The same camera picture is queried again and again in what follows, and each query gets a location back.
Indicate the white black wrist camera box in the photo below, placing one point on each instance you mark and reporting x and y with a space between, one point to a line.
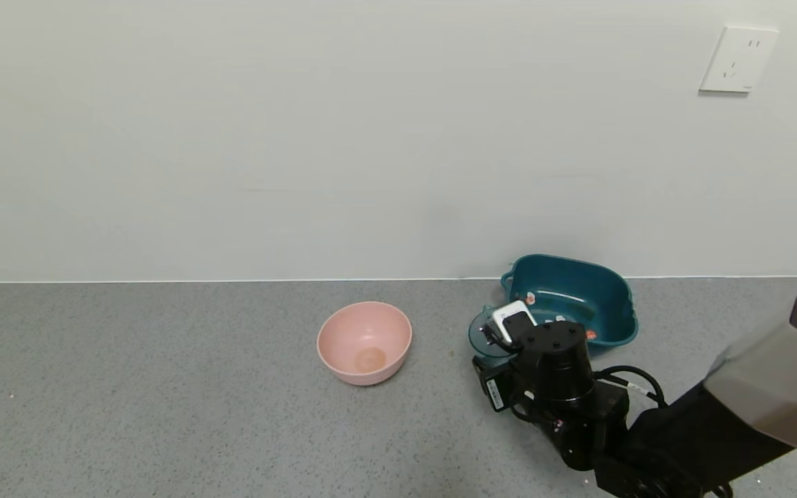
512 319

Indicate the pink plastic bowl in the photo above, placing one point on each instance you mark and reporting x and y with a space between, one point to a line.
364 335

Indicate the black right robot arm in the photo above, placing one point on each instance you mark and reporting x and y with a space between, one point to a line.
564 373

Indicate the orange white shrimp pieces heap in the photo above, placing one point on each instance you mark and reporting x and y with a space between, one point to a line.
530 298

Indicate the clear ribbed teal-tinted cup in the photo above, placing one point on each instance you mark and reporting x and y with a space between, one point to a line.
481 342

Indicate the white wall socket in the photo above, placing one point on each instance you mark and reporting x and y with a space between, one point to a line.
739 59

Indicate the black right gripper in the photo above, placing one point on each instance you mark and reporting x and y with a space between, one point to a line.
492 391

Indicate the teal plastic basin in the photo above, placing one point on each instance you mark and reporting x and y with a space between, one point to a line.
578 290

